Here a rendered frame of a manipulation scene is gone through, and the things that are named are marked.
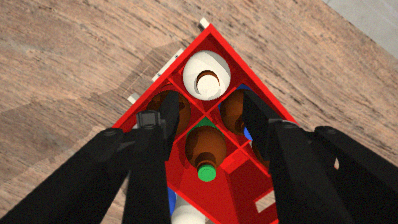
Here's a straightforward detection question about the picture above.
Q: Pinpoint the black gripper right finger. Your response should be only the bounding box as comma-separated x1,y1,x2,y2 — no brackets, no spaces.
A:
242,91,398,224

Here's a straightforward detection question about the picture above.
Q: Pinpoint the brown bottle with green cap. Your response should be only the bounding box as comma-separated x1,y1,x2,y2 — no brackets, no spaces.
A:
185,116,227,182

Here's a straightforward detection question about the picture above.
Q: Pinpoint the brown bottle with white cap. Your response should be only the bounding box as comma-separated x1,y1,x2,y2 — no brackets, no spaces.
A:
249,140,270,168

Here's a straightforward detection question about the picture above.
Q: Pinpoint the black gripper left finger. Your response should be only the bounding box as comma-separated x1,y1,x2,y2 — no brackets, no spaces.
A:
0,91,180,224

